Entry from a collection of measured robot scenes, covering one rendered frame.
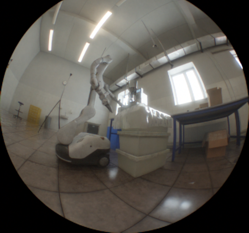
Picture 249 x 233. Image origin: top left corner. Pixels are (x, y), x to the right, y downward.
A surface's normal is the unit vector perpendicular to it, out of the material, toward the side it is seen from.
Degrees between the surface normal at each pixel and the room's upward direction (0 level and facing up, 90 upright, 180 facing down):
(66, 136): 90
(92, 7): 180
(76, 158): 88
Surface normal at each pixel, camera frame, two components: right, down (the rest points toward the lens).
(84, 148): 0.65, -0.18
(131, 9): -0.08, 0.94
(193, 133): -0.75, -0.27
